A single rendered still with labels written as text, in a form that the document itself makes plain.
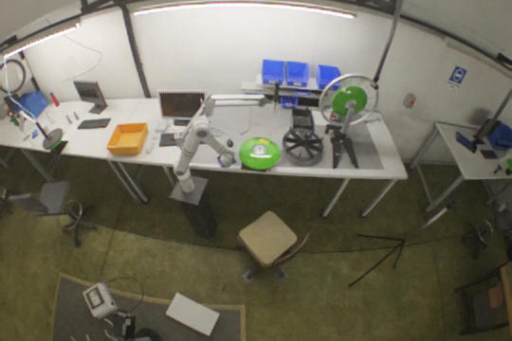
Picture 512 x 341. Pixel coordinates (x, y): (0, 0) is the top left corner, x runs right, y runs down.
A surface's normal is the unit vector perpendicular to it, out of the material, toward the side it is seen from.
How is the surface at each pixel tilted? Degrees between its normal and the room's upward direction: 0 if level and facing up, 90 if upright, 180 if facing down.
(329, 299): 0
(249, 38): 90
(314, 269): 0
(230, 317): 0
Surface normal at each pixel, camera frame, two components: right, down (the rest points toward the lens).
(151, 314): 0.03, -0.66
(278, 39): -0.06, 0.75
